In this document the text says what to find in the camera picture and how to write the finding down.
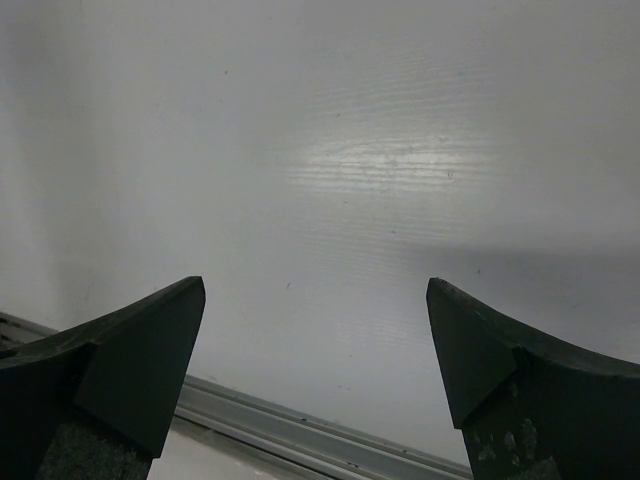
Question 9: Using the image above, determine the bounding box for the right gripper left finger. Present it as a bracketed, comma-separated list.
[1, 276, 205, 479]

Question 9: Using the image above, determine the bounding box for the aluminium rail frame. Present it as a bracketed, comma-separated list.
[1, 314, 472, 479]

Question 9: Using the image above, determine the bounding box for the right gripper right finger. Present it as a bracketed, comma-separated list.
[426, 278, 639, 479]

